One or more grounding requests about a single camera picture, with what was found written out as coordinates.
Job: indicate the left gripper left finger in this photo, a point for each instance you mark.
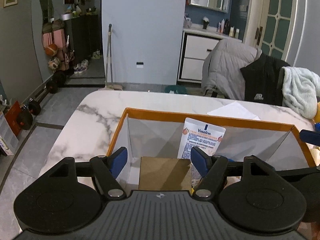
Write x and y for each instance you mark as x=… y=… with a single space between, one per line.
x=105 y=173

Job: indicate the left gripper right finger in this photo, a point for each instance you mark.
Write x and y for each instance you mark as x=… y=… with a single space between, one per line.
x=212 y=170

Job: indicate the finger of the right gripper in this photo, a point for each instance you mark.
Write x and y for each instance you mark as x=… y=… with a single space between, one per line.
x=310 y=137

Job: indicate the white Vaseline tube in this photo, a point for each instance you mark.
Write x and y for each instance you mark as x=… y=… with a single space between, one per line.
x=203 y=135

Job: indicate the brown cardboard small box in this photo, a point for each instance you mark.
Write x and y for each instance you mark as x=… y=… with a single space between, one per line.
x=164 y=174

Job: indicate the orange cardboard box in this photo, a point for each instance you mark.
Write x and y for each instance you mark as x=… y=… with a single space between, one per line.
x=172 y=135

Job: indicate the light blue towel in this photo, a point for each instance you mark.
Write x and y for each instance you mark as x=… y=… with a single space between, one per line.
x=300 y=91

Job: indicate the white paper sheet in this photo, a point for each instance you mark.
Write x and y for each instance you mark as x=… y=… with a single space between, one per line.
x=234 y=110

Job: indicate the black jacket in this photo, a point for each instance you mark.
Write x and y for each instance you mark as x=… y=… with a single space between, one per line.
x=264 y=80

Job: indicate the broom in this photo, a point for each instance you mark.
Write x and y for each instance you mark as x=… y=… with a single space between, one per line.
x=109 y=83

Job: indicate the grey padded jacket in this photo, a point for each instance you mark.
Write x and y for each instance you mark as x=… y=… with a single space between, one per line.
x=221 y=68

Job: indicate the black dumbbell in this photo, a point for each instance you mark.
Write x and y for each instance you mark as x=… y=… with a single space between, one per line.
x=26 y=116

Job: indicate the white cabinet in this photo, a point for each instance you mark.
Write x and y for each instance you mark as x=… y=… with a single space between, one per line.
x=196 y=45

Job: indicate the basketball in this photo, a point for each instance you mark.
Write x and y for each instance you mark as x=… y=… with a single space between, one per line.
x=51 y=50

